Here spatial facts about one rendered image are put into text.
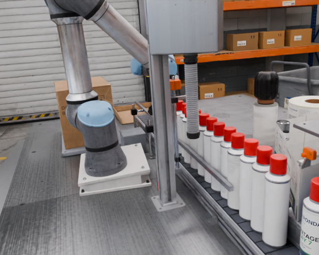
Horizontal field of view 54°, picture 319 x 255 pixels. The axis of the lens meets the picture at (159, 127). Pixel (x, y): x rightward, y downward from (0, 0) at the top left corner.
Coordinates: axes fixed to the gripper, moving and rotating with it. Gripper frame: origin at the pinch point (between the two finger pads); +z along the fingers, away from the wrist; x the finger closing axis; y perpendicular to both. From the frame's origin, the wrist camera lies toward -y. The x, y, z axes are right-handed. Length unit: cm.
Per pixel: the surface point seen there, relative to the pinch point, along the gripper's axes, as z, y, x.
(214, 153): 12.4, -1.7, -35.4
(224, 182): 20.9, -3.8, -41.6
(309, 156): 19, 7, -62
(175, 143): 6.0, -7.9, -21.1
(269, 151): 16, 1, -58
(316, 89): -40, 176, 115
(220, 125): 5.7, 0.0, -39.5
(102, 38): -228, 24, 339
